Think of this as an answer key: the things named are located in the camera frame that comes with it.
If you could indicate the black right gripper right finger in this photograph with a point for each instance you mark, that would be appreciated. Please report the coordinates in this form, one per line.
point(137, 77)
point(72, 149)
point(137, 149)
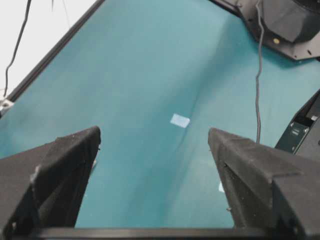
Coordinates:
point(266, 187)

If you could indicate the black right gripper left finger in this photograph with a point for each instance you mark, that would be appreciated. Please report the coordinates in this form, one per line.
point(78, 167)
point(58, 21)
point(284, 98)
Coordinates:
point(44, 186)

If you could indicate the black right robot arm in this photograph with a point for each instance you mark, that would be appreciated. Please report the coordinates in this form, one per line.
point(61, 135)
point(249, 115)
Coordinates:
point(155, 76)

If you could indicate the blue tape marker left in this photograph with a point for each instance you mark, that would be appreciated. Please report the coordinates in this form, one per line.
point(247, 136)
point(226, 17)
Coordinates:
point(179, 120)

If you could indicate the black aluminium table frame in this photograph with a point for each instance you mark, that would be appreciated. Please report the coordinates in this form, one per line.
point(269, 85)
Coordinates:
point(9, 101)

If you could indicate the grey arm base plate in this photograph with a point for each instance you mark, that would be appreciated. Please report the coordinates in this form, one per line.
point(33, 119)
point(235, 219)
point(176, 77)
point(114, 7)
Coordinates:
point(289, 27)

